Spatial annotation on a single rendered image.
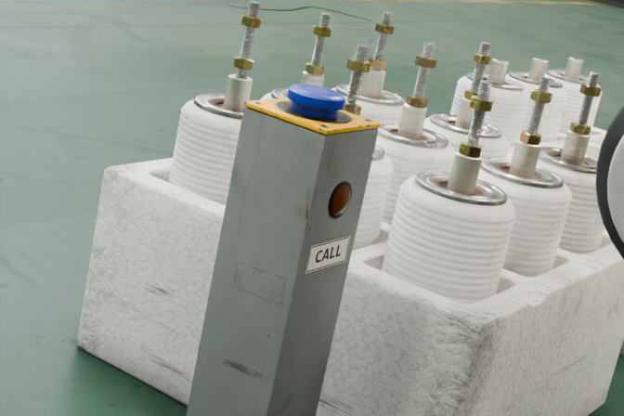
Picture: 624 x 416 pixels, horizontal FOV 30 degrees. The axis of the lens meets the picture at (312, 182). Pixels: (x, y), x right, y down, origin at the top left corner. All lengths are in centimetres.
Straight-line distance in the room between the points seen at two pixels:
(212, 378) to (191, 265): 19
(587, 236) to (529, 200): 14
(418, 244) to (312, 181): 17
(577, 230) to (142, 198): 41
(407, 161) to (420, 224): 15
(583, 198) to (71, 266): 56
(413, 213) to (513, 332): 12
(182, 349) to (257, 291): 24
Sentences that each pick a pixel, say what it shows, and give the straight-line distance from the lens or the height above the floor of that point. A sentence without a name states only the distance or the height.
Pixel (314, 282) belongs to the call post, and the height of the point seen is 20.
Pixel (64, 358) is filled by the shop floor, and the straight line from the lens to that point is 111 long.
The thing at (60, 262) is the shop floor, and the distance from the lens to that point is 133.
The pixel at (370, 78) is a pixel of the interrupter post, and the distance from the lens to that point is 124.
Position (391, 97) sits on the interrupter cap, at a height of 25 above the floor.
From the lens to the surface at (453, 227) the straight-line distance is 91.
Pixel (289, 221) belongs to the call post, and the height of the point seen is 25.
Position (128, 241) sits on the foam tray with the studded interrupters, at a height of 12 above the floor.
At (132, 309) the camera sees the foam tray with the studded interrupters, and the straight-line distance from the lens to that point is 107.
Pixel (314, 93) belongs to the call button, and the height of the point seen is 33.
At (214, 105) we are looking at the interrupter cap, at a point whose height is 25.
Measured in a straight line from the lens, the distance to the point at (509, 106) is 151.
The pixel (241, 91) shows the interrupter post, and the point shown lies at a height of 27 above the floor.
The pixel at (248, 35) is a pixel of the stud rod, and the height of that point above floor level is 32.
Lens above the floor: 48
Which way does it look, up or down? 15 degrees down
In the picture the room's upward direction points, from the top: 12 degrees clockwise
